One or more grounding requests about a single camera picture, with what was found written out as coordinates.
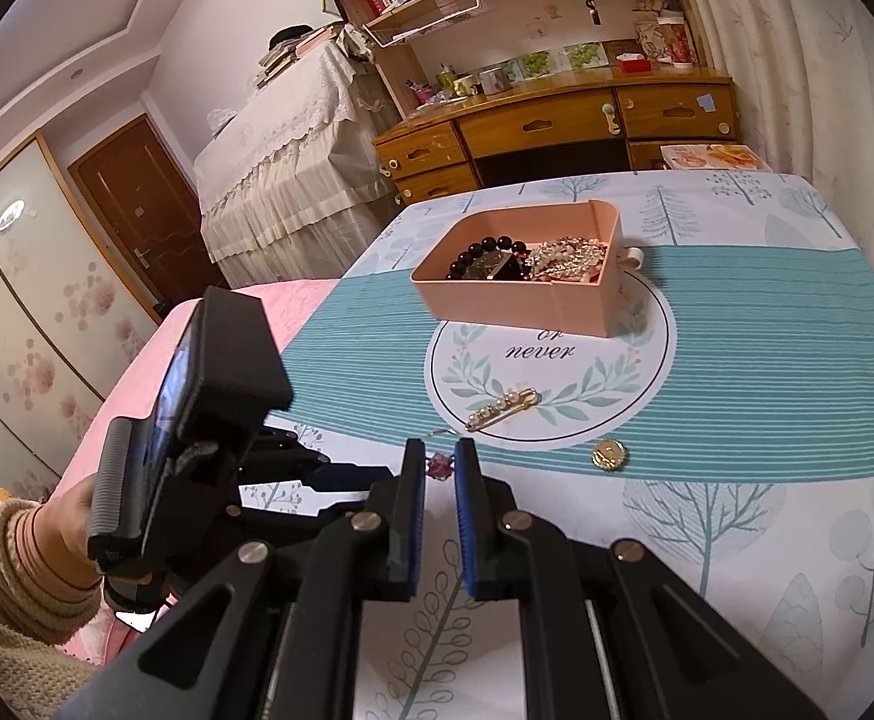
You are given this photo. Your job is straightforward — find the small gold round brooch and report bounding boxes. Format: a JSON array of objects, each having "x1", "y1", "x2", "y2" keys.
[{"x1": 592, "y1": 437, "x2": 627, "y2": 472}]

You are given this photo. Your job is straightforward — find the floral sliding wardrobe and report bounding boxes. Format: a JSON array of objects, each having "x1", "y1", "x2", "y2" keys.
[{"x1": 0, "y1": 135, "x2": 157, "y2": 499}]

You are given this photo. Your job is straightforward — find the gold chain jewelry pile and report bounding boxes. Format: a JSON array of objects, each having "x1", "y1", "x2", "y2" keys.
[{"x1": 525, "y1": 236, "x2": 609, "y2": 284}]

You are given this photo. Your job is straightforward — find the stack of magazines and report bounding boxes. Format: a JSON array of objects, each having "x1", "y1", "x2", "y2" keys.
[{"x1": 660, "y1": 143, "x2": 773, "y2": 172}]

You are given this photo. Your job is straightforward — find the gold pearl hair clip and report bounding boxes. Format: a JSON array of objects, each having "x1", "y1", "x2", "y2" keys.
[{"x1": 465, "y1": 388, "x2": 541, "y2": 433}]

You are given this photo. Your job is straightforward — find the brown wooden door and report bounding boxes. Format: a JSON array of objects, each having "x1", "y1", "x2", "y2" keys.
[{"x1": 69, "y1": 115, "x2": 227, "y2": 314}]

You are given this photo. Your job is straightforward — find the person left hand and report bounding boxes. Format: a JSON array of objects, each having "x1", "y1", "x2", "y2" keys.
[{"x1": 28, "y1": 475, "x2": 100, "y2": 590}]

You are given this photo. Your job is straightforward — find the black bead bracelet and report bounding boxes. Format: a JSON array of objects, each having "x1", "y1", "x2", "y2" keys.
[{"x1": 447, "y1": 232, "x2": 533, "y2": 283}]

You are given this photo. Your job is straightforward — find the beige knit sleeve forearm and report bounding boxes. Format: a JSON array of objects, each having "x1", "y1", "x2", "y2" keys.
[{"x1": 0, "y1": 499, "x2": 100, "y2": 718}]

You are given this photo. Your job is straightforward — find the lace covered furniture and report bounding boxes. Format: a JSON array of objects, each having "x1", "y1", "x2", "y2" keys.
[{"x1": 194, "y1": 43, "x2": 400, "y2": 288}]

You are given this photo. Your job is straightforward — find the pink rectangular jewelry tray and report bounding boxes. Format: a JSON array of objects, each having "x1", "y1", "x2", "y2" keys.
[{"x1": 411, "y1": 200, "x2": 624, "y2": 338}]

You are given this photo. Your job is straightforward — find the small colourful earring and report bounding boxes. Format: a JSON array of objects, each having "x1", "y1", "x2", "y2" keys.
[{"x1": 426, "y1": 452, "x2": 455, "y2": 483}]

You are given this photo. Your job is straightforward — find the wooden desk with drawers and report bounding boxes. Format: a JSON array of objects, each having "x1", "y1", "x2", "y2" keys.
[{"x1": 373, "y1": 68, "x2": 741, "y2": 205}]

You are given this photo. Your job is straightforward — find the cream patterned curtain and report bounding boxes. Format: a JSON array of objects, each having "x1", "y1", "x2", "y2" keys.
[{"x1": 696, "y1": 0, "x2": 874, "y2": 265}]

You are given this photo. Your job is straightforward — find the wooden bookshelf hutch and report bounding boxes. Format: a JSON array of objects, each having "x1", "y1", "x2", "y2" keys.
[{"x1": 336, "y1": 0, "x2": 689, "y2": 117}]

